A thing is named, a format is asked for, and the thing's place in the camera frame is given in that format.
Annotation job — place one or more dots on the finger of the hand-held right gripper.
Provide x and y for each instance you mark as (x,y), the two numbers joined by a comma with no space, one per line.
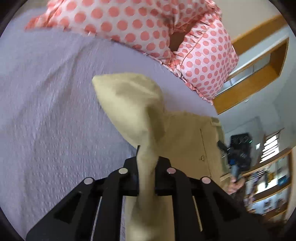
(221,145)

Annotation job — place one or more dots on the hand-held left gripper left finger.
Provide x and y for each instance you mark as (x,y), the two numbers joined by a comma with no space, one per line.
(129,172)

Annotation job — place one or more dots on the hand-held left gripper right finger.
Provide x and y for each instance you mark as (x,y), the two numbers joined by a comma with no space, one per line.
(163,172)

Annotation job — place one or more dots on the beige pants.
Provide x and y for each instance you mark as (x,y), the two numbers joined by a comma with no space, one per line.
(148,120)

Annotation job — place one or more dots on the person's right hand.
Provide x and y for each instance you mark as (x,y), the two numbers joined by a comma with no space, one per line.
(234,185)

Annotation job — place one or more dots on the window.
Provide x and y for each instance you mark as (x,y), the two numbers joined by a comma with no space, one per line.
(270,147)

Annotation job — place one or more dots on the wooden bookshelf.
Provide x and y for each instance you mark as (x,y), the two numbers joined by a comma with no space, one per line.
(268,183)

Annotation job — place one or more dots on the pink polka dot pillow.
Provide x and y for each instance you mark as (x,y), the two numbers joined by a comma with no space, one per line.
(205,62)

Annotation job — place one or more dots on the lavender bed sheet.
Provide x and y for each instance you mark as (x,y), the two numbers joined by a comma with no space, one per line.
(50,111)

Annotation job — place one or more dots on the pink polka dot blanket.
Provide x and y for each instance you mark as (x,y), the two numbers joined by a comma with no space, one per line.
(124,25)

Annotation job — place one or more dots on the wooden wall shelf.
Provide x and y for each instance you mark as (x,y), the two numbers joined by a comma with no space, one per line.
(256,64)

